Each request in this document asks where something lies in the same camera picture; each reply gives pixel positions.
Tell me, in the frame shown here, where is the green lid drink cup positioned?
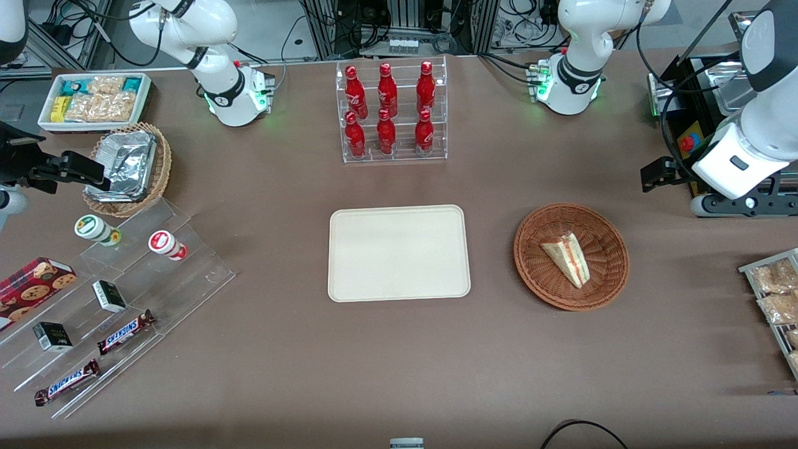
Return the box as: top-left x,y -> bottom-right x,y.
74,214 -> 122,246

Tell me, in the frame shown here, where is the steel food pan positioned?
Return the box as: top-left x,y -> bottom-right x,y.
717,78 -> 758,114

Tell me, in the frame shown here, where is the white rectangular snack bin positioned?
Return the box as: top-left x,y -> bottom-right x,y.
37,72 -> 153,133

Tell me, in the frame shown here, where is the triangular sandwich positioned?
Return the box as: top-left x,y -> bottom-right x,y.
541,232 -> 590,289

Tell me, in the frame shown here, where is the grey metal snack tray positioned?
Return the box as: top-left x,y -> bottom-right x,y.
739,248 -> 798,381

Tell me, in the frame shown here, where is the round brown wicker basket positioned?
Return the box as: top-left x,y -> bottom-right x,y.
513,203 -> 630,312

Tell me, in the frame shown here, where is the aluminium equipment rack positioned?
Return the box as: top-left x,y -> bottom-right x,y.
302,0 -> 499,60

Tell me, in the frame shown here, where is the clear acrylic bottle rack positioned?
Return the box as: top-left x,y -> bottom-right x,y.
335,55 -> 448,164

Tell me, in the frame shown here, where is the small black box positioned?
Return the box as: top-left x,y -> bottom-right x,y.
92,280 -> 127,313
32,322 -> 74,352

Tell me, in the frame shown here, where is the oval tan wicker basket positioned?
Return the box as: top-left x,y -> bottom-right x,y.
82,122 -> 173,218

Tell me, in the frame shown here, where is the clear bag of crackers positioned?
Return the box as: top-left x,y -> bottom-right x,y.
87,75 -> 125,95
64,92 -> 137,123

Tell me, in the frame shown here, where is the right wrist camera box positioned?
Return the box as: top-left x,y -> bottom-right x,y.
0,122 -> 46,188

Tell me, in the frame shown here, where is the black cable loop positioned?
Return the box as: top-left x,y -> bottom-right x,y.
540,420 -> 630,449

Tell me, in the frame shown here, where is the aluminium extrusion frame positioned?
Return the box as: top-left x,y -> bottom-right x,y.
0,0 -> 112,79

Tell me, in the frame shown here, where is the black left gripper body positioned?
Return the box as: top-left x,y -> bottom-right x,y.
662,157 -> 694,188

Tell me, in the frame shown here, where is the red cola bottle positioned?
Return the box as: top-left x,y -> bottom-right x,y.
377,62 -> 398,118
414,109 -> 435,157
345,65 -> 368,120
344,111 -> 367,160
416,60 -> 436,115
376,108 -> 397,156

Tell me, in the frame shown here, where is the red lid drink cup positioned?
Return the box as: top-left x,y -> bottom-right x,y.
148,230 -> 188,261

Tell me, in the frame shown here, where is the black food warmer cabinet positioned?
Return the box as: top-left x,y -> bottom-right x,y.
647,0 -> 798,218

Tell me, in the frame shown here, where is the brown Snickers bar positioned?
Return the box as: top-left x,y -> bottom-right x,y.
34,359 -> 101,407
97,309 -> 156,356

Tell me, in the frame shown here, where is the clear acrylic stepped stand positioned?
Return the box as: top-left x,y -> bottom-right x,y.
0,198 -> 236,420

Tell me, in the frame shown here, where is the red tartan cookie box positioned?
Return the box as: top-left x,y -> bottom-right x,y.
0,256 -> 78,331

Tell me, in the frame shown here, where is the cream plastic tray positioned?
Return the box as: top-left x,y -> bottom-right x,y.
328,205 -> 471,303

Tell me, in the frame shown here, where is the silver foil container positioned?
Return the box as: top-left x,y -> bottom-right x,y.
85,130 -> 157,202

